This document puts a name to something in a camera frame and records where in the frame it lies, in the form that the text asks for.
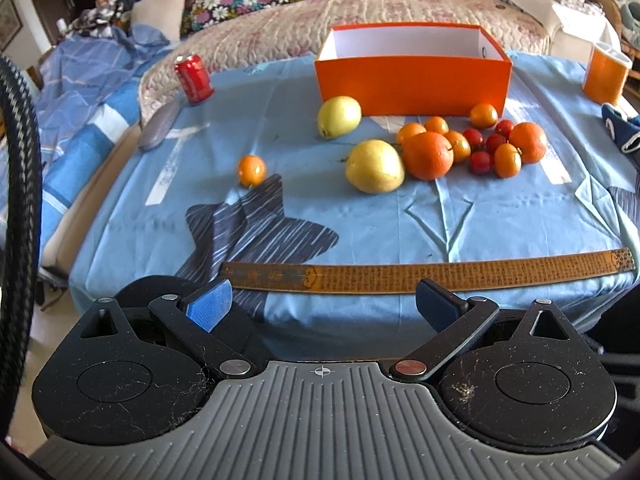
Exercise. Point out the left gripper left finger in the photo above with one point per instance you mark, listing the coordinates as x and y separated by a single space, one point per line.
215 334

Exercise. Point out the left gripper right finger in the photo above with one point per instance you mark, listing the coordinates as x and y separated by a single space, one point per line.
459 323

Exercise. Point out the lone small tangerine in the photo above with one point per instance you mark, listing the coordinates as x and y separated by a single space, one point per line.
252 170

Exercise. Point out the large orange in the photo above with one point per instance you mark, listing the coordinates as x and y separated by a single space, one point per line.
427 156
531 140

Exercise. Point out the long brown patterned ruler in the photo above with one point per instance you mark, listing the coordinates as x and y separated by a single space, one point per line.
401 279

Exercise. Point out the red cherry tomato front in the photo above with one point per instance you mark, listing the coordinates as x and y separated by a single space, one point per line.
480 163

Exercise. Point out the red cherry tomato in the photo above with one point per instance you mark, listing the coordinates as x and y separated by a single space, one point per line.
480 163
493 141
474 138

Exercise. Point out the red cherry tomato middle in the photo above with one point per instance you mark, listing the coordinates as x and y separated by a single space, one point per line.
474 138

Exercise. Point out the red cherry tomato right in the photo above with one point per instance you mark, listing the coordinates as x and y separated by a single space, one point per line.
493 141

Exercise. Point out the small tangerine back left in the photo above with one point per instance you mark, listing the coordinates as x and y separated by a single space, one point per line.
408 131

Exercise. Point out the small tangerine by box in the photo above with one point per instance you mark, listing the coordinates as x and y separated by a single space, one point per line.
483 116

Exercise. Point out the blue striped bedsheet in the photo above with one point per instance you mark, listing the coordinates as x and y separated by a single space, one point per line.
88 101

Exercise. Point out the red soda can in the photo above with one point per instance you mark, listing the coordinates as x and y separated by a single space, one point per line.
194 78

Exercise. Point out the dark blue cloth pouch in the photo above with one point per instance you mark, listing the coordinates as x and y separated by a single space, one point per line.
624 130

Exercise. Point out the orange cardboard box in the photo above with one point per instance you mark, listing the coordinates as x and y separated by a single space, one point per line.
420 69

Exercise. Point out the orange cylindrical container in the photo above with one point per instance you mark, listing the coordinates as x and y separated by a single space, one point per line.
606 74

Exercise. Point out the quilted sofa cover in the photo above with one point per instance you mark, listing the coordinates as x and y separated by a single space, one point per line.
299 28

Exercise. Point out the white pillow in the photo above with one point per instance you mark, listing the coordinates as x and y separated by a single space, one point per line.
163 15

